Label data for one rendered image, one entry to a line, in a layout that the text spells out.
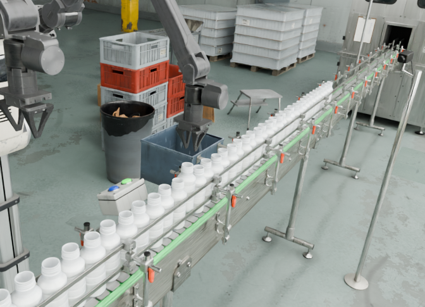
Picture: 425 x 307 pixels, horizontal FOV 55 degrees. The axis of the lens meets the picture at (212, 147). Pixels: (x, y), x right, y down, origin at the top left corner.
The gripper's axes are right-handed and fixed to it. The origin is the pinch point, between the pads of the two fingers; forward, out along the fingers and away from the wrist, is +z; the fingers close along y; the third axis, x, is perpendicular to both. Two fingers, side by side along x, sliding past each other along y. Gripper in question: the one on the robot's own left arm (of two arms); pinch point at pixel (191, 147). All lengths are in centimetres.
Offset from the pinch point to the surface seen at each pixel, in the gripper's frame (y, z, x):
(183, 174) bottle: 1.0, 9.0, 1.8
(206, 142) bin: 40, 35, -81
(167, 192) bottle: -0.6, 10.3, 12.4
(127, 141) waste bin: 144, 80, -135
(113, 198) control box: 14.3, 14.4, 19.2
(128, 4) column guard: 690, 42, -765
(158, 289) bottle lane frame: -4.3, 38.5, 20.6
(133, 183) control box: 14.2, 13.3, 10.2
